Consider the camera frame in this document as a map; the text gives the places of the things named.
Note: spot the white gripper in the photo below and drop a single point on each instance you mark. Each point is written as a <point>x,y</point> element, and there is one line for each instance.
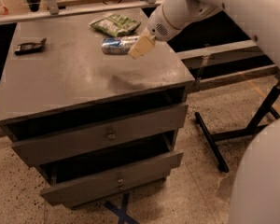
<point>158,24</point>

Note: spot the grey drawer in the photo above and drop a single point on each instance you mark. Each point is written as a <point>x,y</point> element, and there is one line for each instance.
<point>94,187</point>
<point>66,144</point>

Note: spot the blue tape cross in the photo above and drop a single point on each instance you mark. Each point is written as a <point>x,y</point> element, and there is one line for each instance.
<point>121,212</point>

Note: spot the silver blue redbull can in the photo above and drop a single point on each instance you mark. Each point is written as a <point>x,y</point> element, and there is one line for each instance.
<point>118,45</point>

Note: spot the upper grey drawer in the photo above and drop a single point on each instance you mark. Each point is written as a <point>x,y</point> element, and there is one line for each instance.
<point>66,144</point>

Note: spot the grey metal rail frame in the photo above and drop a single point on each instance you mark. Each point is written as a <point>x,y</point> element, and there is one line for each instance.
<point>84,3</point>

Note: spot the black metal table stand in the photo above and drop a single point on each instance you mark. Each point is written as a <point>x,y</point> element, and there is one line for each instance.
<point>253,126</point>

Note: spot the dark rxbar chocolate wrapper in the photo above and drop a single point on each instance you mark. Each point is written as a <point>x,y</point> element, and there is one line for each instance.
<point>30,47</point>

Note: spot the lower grey drawer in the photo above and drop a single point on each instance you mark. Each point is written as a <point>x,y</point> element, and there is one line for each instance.
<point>94,187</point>

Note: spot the grey drawer cabinet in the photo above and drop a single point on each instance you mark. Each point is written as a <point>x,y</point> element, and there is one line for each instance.
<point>71,83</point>

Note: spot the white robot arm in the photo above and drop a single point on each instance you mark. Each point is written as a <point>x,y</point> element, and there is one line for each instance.
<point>255,196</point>

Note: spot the green chip bag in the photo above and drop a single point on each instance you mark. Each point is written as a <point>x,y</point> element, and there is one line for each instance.
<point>115,25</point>

